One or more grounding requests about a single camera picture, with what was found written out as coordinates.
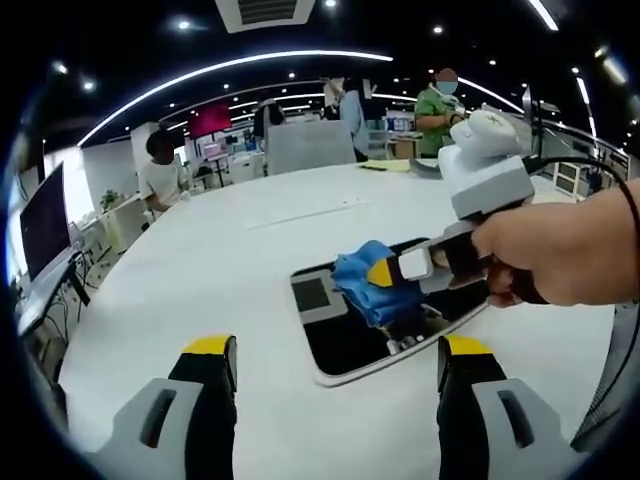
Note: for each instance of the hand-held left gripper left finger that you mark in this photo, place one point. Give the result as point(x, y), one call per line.
point(165, 430)

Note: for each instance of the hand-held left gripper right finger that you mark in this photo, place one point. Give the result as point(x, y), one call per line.
point(490, 430)

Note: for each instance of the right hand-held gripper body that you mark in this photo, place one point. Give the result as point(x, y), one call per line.
point(487, 180)

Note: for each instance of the blue cleaning cloth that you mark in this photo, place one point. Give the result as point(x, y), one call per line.
point(385, 306)

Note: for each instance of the black tablet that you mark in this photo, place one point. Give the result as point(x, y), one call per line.
point(350, 350)

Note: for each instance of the person's right hand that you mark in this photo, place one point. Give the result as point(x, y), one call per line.
point(550, 250)

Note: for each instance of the curved ceiling light strip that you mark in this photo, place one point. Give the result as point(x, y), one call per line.
point(492, 95)
point(225, 67)

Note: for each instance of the person's grey clothing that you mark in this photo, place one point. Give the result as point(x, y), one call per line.
point(615, 380)

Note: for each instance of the white partition board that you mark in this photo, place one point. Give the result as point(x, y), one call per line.
point(310, 147)

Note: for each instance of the straight ceiling light strip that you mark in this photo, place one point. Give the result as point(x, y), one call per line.
point(544, 14)

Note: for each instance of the small grey desk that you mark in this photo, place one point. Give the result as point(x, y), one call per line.
point(45, 300)

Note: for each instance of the white low cabinet row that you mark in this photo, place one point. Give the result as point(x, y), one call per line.
point(115, 222)

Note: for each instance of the green potted plant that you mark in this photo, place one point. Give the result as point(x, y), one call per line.
point(110, 200)

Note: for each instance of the dark computer monitor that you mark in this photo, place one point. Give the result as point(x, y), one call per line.
point(45, 225)

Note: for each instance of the ceiling air vent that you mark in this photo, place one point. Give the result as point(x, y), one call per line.
point(265, 12)

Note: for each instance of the red wall screen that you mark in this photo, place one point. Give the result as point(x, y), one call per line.
point(210, 122)

